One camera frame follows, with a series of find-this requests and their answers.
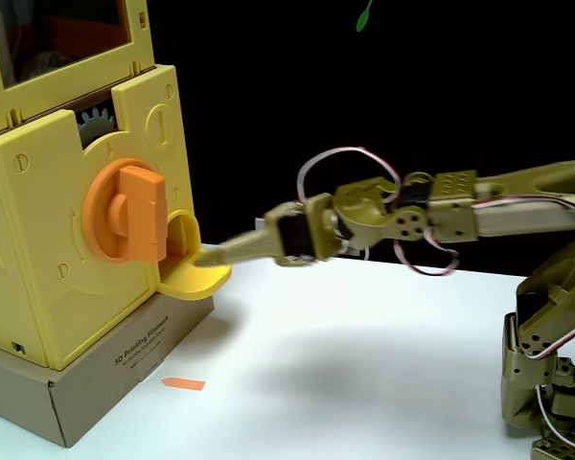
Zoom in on green leaf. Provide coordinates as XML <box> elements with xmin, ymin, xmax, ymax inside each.
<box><xmin>355</xmin><ymin>0</ymin><xmax>375</xmax><ymax>34</ymax></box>

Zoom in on brown cardboard box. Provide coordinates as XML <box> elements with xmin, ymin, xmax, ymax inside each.
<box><xmin>0</xmin><ymin>291</ymin><xmax>217</xmax><ymax>449</ymax></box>

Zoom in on yellow toy vending machine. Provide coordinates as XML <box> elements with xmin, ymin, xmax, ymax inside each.
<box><xmin>0</xmin><ymin>0</ymin><xmax>234</xmax><ymax>373</ymax></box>

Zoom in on grey plastic gear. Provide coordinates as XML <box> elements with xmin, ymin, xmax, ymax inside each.
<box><xmin>75</xmin><ymin>105</ymin><xmax>119</xmax><ymax>150</ymax></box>

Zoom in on orange paper arrow marker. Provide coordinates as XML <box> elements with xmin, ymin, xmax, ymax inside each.
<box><xmin>160</xmin><ymin>377</ymin><xmax>207</xmax><ymax>392</ymax></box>

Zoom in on red white black base cable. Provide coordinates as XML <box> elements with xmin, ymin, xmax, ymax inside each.
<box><xmin>534</xmin><ymin>382</ymin><xmax>575</xmax><ymax>452</ymax></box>

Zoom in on orange round turning knob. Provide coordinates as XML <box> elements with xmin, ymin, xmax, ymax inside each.
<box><xmin>82</xmin><ymin>157</ymin><xmax>171</xmax><ymax>264</ymax></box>

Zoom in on red white black wrist cable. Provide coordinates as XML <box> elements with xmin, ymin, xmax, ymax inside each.
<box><xmin>295</xmin><ymin>145</ymin><xmax>461</xmax><ymax>278</ymax></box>

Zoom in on yellow dispensing tray flap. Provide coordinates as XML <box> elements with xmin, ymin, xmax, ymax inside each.
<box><xmin>157</xmin><ymin>244</ymin><xmax>233</xmax><ymax>302</ymax></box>

